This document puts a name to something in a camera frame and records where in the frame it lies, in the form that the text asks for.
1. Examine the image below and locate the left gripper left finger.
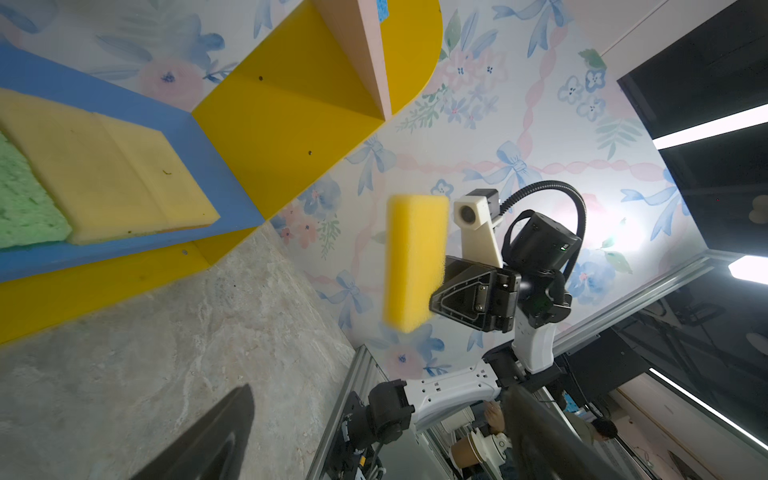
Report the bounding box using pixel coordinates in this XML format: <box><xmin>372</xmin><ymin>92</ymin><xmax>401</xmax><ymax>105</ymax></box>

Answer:
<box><xmin>133</xmin><ymin>384</ymin><xmax>255</xmax><ymax>479</ymax></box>

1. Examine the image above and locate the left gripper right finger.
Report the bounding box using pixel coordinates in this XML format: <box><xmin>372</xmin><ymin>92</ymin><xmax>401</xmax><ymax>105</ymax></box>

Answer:
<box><xmin>501</xmin><ymin>385</ymin><xmax>622</xmax><ymax>480</ymax></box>

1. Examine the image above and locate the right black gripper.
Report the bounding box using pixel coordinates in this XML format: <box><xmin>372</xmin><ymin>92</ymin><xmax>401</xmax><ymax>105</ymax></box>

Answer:
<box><xmin>429</xmin><ymin>256</ymin><xmax>522</xmax><ymax>333</ymax></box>

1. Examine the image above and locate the thick yellow sponge front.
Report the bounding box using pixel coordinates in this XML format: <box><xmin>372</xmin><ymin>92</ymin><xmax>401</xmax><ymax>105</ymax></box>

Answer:
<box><xmin>383</xmin><ymin>195</ymin><xmax>450</xmax><ymax>333</ymax></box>

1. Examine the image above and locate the small yellow sponge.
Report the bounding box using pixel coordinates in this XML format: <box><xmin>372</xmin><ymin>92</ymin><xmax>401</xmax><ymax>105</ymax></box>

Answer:
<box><xmin>95</xmin><ymin>114</ymin><xmax>220</xmax><ymax>232</ymax></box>

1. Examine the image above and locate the yellow pink blue toy shelf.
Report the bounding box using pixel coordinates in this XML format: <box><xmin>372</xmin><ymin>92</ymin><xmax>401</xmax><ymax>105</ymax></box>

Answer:
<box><xmin>1</xmin><ymin>1</ymin><xmax>442</xmax><ymax>342</ymax></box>

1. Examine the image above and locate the pale yellow sponge underneath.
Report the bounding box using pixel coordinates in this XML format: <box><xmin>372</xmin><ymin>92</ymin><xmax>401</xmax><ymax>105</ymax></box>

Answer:
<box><xmin>1</xmin><ymin>88</ymin><xmax>169</xmax><ymax>245</ymax></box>

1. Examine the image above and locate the blue sponge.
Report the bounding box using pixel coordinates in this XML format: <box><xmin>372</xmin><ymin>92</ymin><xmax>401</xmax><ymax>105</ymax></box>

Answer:
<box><xmin>376</xmin><ymin>0</ymin><xmax>390</xmax><ymax>23</ymax></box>

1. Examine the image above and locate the green sponge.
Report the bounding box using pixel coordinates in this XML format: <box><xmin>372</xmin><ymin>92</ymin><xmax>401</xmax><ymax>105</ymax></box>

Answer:
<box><xmin>1</xmin><ymin>135</ymin><xmax>72</xmax><ymax>249</ymax></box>

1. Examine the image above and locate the person seated in background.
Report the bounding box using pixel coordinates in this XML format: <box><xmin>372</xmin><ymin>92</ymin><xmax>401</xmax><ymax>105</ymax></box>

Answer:
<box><xmin>482</xmin><ymin>395</ymin><xmax>622</xmax><ymax>479</ymax></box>

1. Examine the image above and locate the ceiling light strip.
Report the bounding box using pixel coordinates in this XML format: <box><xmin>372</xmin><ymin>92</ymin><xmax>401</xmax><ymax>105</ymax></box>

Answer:
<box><xmin>653</xmin><ymin>104</ymin><xmax>768</xmax><ymax>150</ymax></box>

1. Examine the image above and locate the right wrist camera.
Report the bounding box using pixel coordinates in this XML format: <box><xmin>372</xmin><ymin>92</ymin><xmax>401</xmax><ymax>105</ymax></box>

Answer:
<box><xmin>453</xmin><ymin>189</ymin><xmax>503</xmax><ymax>268</ymax></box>

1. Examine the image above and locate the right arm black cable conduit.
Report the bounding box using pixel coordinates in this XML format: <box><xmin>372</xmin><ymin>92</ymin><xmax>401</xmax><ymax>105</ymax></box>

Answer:
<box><xmin>497</xmin><ymin>179</ymin><xmax>588</xmax><ymax>283</ymax></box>

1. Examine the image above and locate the aluminium mounting rail frame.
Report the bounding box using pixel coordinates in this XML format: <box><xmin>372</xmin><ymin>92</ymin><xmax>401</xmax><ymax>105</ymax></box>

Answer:
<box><xmin>306</xmin><ymin>346</ymin><xmax>415</xmax><ymax>479</ymax></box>

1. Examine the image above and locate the right corner aluminium post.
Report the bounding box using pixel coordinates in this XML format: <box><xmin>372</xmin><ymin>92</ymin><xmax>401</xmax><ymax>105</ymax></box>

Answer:
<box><xmin>553</xmin><ymin>249</ymin><xmax>743</xmax><ymax>357</ymax></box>

